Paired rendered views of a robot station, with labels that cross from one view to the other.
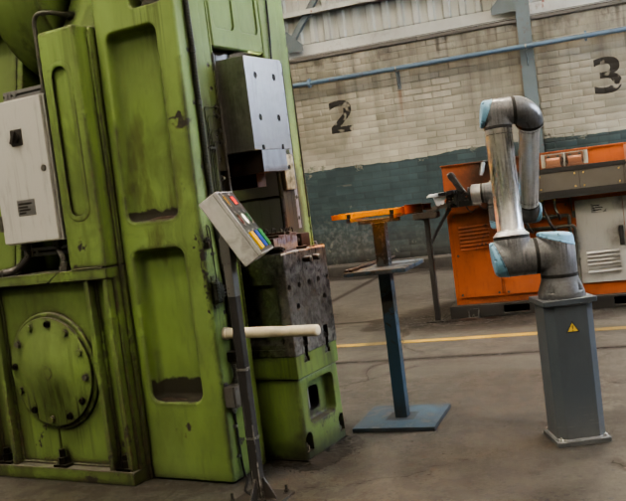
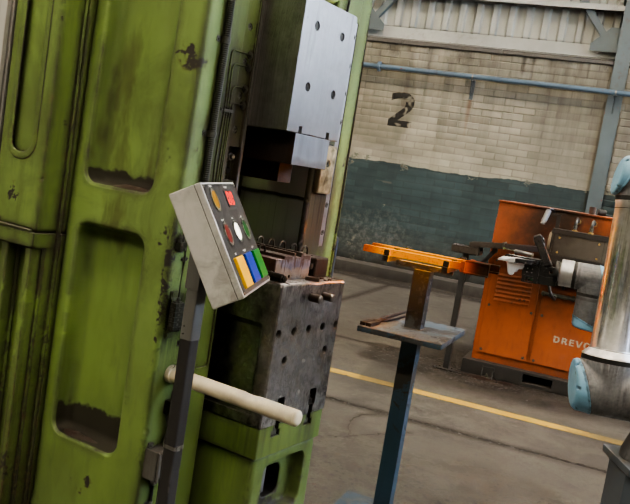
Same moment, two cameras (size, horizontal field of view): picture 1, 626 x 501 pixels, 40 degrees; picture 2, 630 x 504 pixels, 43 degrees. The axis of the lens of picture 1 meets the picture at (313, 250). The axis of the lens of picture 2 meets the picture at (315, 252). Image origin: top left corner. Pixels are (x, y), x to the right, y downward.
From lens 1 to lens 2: 129 cm
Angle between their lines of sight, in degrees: 3
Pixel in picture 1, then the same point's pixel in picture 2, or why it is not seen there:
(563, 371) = not seen: outside the picture
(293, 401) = (240, 485)
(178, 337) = (108, 355)
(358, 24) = (447, 19)
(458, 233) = (497, 279)
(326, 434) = not seen: outside the picture
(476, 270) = (504, 326)
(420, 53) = (503, 68)
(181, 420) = (79, 469)
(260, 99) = (315, 63)
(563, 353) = not seen: outside the picture
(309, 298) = (302, 351)
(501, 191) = (616, 292)
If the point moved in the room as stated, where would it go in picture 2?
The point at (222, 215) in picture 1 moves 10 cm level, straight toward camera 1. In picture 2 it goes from (199, 221) to (196, 224)
